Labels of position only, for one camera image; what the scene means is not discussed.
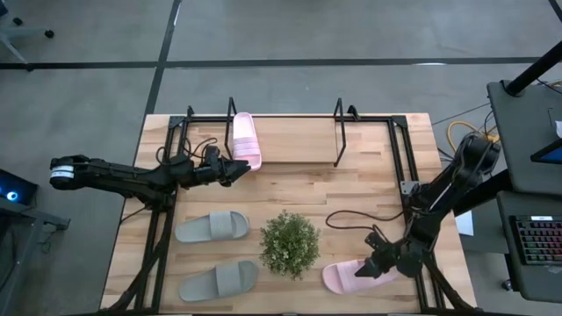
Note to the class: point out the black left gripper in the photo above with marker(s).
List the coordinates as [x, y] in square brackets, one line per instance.
[215, 173]

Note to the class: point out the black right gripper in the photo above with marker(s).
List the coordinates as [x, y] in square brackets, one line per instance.
[391, 259]

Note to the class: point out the pink rubber slide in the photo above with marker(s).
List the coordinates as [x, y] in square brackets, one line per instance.
[338, 278]
[246, 140]

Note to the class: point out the grey rubber slide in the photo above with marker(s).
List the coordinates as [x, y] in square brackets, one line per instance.
[197, 287]
[197, 228]

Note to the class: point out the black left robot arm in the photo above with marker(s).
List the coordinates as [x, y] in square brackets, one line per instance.
[114, 173]

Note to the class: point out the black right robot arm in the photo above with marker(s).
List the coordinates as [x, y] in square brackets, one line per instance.
[465, 167]

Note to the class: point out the green plant in black pot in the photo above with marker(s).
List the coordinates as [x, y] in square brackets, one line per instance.
[290, 243]

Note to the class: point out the white paper sheet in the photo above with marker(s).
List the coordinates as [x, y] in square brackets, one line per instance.
[464, 224]

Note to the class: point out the grey desk with keyboard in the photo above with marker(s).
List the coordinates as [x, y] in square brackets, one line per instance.
[535, 281]

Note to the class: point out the backlit black keyboard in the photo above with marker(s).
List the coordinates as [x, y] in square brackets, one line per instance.
[540, 239]

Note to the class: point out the grey desk with pole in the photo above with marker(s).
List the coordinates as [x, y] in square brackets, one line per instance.
[522, 140]

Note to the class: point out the black laptop with blue screen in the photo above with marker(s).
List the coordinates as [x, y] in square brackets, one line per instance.
[551, 153]

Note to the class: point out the black computer with blue light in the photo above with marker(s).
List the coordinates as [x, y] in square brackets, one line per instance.
[15, 186]

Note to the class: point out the grey metal side table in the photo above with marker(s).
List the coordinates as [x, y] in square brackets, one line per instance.
[22, 246]

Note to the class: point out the black round pole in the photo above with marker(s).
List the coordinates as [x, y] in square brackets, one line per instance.
[533, 70]

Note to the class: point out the grey chair base with casters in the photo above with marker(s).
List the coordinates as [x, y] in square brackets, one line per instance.
[17, 33]

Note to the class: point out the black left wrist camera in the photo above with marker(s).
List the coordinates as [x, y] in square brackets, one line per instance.
[212, 153]

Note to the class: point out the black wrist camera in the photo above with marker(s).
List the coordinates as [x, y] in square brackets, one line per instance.
[375, 239]
[212, 153]

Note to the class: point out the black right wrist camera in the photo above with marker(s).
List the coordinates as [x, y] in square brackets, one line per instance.
[375, 239]

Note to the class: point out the wooden shelf with black frame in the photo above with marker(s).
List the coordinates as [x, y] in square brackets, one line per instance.
[298, 140]

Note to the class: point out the black aluminium table frame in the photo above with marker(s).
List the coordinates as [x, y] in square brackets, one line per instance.
[398, 153]

